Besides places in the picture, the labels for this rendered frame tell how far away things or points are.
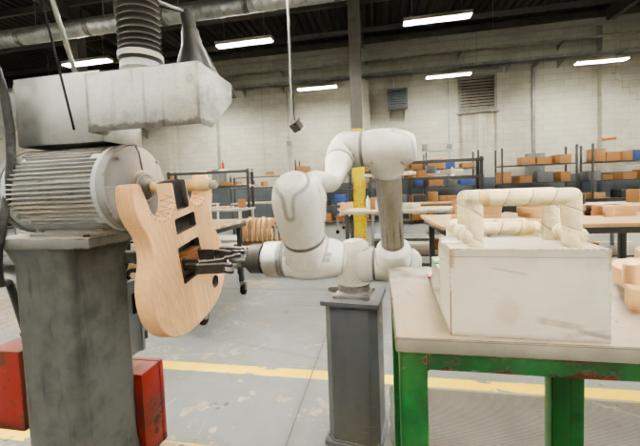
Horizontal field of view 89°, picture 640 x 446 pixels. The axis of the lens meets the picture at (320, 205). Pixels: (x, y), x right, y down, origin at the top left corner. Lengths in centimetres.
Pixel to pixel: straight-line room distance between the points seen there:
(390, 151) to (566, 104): 1240
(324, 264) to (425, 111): 1155
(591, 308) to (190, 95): 91
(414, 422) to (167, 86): 90
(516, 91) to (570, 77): 161
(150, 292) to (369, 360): 110
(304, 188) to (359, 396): 127
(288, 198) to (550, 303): 53
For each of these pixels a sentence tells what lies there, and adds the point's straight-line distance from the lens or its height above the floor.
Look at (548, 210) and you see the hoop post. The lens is 83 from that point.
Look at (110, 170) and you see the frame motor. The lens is 102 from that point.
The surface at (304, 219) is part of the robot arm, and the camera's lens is 69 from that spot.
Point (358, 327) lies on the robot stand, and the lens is 161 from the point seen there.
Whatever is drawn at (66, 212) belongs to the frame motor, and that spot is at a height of 119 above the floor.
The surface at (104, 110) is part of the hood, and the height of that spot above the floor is 144.
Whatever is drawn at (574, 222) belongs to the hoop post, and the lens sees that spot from 75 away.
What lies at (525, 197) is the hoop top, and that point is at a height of 120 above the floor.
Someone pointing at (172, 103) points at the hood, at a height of 144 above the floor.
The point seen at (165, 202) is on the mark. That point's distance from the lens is 92.
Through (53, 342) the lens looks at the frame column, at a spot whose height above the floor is 82.
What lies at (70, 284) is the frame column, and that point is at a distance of 116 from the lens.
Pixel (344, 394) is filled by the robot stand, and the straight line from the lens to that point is 178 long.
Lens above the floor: 123
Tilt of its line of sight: 3 degrees down
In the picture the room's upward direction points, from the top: 2 degrees counter-clockwise
